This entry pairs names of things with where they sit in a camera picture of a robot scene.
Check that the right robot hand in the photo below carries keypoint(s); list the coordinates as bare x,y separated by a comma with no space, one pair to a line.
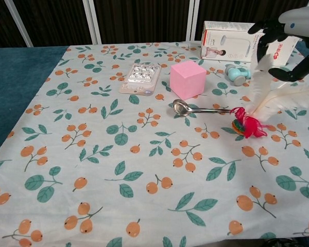
285,43

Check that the red and white feather toy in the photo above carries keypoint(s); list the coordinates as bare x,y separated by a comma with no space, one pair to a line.
262,103

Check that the teal handheld massager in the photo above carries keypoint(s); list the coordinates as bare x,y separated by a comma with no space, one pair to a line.
237,73

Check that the white lamp box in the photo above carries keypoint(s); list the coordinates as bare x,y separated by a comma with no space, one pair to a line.
226,41

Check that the pink cube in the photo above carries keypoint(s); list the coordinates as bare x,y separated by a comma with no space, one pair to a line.
186,81

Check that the metal spoon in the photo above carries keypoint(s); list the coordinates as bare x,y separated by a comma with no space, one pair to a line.
193,109

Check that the blister pack of pills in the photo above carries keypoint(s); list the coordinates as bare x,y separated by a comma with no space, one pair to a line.
141,78

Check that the floral tablecloth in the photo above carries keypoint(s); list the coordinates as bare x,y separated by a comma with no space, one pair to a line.
154,154

